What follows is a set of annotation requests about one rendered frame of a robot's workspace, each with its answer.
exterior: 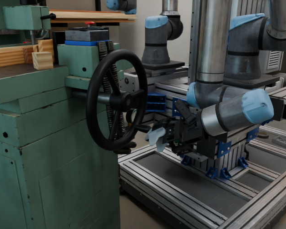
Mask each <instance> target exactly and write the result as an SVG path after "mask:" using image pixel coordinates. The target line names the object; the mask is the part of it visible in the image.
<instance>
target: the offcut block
mask: <svg viewBox="0 0 286 229"><path fill-rule="evenodd" d="M32 57H33V64H34V68H35V69H38V70H42V69H51V68H53V60H52V53H51V52H47V51H45V52H32Z"/></svg>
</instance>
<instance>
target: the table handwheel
mask: <svg viewBox="0 0 286 229"><path fill-rule="evenodd" d="M119 60H127V61H129V62H130V63H131V64H132V65H133V67H134V68H135V70H136V73H137V76H138V81H139V90H137V91H135V92H133V93H130V92H128V91H122V90H119V88H118V86H117V84H116V82H115V79H114V77H113V74H112V72H111V70H110V67H111V66H112V65H113V64H114V63H115V62H117V61H119ZM105 75H106V76H107V78H108V80H109V82H110V85H111V87H112V89H113V93H107V92H101V91H99V89H100V86H101V83H102V81H103V78H104V76H105ZM137 96H139V102H138V109H137V112H136V115H135V118H134V120H133V123H132V125H131V126H130V128H129V130H128V131H127V133H126V134H125V135H124V136H123V137H122V138H120V139H118V140H116V141H114V138H115V134H116V130H117V126H118V122H119V119H120V115H121V112H128V111H129V110H130V109H131V107H132V105H133V98H135V97H137ZM72 97H73V98H74V99H78V100H84V101H86V102H85V115H86V122H87V127H88V130H89V133H90V135H91V137H92V139H93V140H94V142H95V143H96V144H97V145H98V146H99V147H101V148H102V149H105V150H109V151H114V150H119V149H121V148H123V147H124V146H126V145H127V144H128V143H129V142H130V141H131V140H132V139H133V138H134V136H135V135H136V133H137V132H138V130H136V129H134V126H135V124H141V123H142V121H143V118H144V115H145V111H146V107H147V100H148V81H147V76H146V72H145V69H144V66H143V64H142V62H141V60H140V59H139V58H138V57H137V56H136V55H135V54H134V53H133V52H131V51H129V50H124V49H119V50H115V51H112V52H111V53H109V54H108V55H106V56H105V57H104V58H103V59H102V60H101V61H100V63H99V64H98V66H97V67H96V69H95V71H94V73H93V75H92V77H91V80H90V83H89V86H88V90H84V89H78V88H74V89H73V90H72ZM97 103H99V104H104V105H110V107H111V109H112V110H115V114H114V119H113V124H112V128H111V131H110V134H109V138H108V139H106V138H105V137H104V136H103V134H102V132H101V130H100V128H99V124H98V119H97Z"/></svg>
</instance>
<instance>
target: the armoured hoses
mask: <svg viewBox="0 0 286 229"><path fill-rule="evenodd" d="M96 45H97V46H98V50H99V59H100V61H101V60H102V59H103V58H104V57H105V56H106V46H107V52H108V54H109V53H111V52H112V51H114V44H113V40H108V41H99V42H96ZM116 67H117V66H116V62H115V63H114V64H113V65H112V66H111V67H110V70H111V72H112V74H113V77H114V79H115V82H116V84H117V86H118V88H119V82H118V74H117V68H116ZM102 83H103V89H104V92H107V93H111V92H112V91H111V87H110V86H111V85H110V82H109V80H108V78H107V76H106V75H105V76H104V78H103V81H102ZM119 89H120V88H119ZM106 111H107V119H108V126H109V132H110V131H111V128H112V124H113V119H114V110H112V109H111V107H110V105H106ZM118 132H119V137H120V138H122V137H123V136H124V135H125V134H126V132H125V125H124V118H123V112H121V115H120V119H119V122H118ZM116 140H118V138H117V131H116V134H115V138H114V141H116ZM136 146H137V144H136V142H131V141H130V142H129V143H128V144H127V145H126V146H124V147H123V148H121V149H119V150H114V151H113V152H114V153H115V154H130V153H131V149H130V148H135V147H136Z"/></svg>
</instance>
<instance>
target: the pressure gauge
mask: <svg viewBox="0 0 286 229"><path fill-rule="evenodd" d="M136 112H137V109H133V108H131V109H130V110H129V111H128V112H127V113H126V121H127V123H128V126H129V127H130V126H131V125H132V123H133V120H134V118H135V114H136Z"/></svg>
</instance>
